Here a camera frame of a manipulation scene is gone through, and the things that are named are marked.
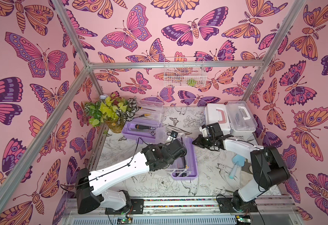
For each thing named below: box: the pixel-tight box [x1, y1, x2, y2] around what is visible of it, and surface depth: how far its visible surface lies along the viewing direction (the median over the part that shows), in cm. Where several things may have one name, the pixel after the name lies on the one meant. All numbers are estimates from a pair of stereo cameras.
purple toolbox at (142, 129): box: [121, 98, 164, 144], surface depth 107 cm
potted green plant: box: [84, 90, 140, 134], surface depth 89 cm
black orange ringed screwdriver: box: [134, 124, 156, 130], surface depth 107 cm
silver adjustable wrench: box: [128, 127, 157, 134], surface depth 108 cm
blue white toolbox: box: [204, 103, 232, 136], surface depth 102 cm
